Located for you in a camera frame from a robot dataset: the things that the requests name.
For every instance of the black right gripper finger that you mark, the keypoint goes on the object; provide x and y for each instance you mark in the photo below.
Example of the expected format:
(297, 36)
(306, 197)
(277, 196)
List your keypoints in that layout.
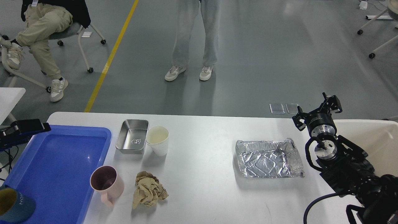
(331, 104)
(300, 119)

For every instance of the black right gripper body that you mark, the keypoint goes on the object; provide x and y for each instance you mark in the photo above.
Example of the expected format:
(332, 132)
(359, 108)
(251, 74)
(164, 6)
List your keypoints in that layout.
(320, 123)

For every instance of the stainless steel rectangular tin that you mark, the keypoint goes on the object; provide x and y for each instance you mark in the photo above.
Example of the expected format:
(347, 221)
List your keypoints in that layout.
(132, 136)

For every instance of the pink plastic mug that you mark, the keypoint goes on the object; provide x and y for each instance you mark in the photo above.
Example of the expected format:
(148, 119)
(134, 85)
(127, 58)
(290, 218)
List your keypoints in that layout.
(108, 183)

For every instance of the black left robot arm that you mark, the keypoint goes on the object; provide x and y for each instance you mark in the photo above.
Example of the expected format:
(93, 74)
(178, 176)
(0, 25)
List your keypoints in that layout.
(18, 133)

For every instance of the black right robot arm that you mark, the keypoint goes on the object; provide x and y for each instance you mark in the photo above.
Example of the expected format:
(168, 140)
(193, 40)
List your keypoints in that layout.
(343, 165)

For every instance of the clear floor plate right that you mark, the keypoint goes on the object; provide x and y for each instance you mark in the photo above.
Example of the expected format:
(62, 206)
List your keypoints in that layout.
(292, 108)

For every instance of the clear floor plate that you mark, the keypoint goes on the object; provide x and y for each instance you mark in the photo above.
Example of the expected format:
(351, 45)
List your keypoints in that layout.
(277, 108)
(292, 108)

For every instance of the clear floor plate left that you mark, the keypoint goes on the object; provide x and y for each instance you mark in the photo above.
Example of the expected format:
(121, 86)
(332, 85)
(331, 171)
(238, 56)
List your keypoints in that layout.
(277, 108)

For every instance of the aluminium foil tray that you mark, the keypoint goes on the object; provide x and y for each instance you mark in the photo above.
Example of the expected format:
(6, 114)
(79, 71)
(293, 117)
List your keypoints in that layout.
(269, 159)

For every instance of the white plastic bin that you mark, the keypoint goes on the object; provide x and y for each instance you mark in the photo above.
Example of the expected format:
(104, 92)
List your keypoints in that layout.
(379, 138)

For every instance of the white paper cup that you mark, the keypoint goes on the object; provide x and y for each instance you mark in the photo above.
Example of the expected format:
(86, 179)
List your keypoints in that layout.
(157, 139)

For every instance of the crumpled brown paper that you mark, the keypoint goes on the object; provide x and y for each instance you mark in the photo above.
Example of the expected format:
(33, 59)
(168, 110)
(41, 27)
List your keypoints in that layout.
(148, 190)

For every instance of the grey wheeled chair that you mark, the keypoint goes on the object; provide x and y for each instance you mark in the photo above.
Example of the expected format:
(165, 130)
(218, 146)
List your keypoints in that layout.
(75, 29)

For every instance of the blue plastic tray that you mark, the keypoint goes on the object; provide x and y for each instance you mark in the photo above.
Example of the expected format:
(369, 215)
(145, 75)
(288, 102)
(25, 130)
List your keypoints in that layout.
(55, 169)

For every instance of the seated person khaki trousers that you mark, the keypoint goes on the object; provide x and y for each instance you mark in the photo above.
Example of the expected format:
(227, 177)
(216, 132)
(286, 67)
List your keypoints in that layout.
(43, 18)

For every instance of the white side table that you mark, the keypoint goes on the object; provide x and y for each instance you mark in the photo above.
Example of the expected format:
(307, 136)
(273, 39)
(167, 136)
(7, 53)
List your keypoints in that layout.
(9, 97)

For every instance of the teal mug yellow inside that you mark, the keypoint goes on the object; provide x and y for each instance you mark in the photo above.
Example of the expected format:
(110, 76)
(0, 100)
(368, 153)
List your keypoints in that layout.
(15, 207)

